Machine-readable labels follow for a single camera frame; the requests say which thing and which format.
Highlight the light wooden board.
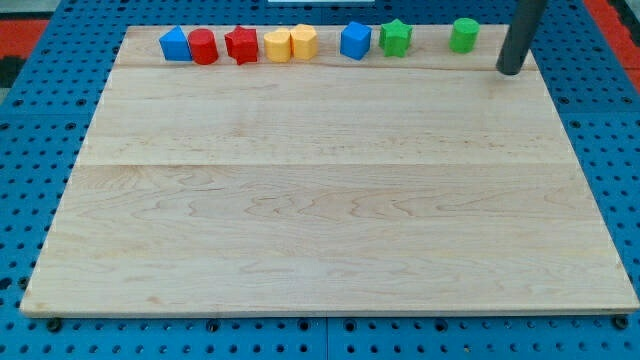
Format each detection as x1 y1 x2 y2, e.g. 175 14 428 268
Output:
21 25 639 318

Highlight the yellow heart block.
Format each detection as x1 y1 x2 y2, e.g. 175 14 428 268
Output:
263 28 291 63

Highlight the yellow hexagon block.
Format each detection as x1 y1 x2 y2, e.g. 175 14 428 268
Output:
290 24 318 60

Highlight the blue cube block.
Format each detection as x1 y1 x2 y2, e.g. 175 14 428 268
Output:
339 21 372 60

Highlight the red star block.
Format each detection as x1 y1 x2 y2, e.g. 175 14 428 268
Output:
224 26 258 65

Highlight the green star block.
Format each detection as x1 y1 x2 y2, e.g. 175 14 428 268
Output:
379 19 413 58

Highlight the red cylinder block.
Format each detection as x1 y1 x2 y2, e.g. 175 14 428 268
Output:
187 28 219 65

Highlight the blue triangle block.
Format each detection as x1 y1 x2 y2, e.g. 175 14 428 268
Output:
159 26 192 61

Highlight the green cylinder block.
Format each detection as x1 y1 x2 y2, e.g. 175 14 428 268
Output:
449 17 480 54

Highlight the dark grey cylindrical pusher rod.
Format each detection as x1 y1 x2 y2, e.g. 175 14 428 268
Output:
496 0 548 76

